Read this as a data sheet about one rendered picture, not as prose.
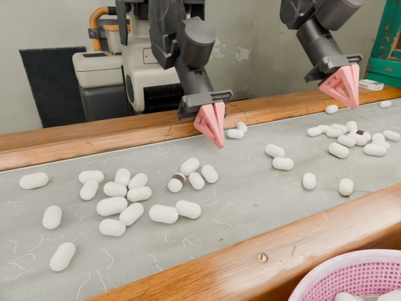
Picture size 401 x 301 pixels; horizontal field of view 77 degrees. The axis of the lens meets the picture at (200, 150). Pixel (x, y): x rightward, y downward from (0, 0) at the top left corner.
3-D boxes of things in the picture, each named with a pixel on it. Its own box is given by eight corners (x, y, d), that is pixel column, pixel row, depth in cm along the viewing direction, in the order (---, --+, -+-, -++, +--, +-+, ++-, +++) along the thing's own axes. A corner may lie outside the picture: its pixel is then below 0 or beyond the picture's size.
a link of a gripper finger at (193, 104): (240, 135, 44) (221, 92, 47) (202, 144, 41) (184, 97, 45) (227, 152, 50) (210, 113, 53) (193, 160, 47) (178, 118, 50)
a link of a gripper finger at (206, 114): (251, 133, 45) (231, 91, 48) (215, 141, 42) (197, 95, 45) (237, 150, 51) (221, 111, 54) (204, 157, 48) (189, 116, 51)
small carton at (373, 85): (357, 86, 82) (358, 80, 81) (364, 85, 83) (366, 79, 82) (375, 91, 77) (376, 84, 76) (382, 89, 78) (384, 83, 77)
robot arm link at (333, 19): (306, 13, 61) (278, 11, 57) (345, -37, 51) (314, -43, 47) (328, 52, 57) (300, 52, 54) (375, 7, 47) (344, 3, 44)
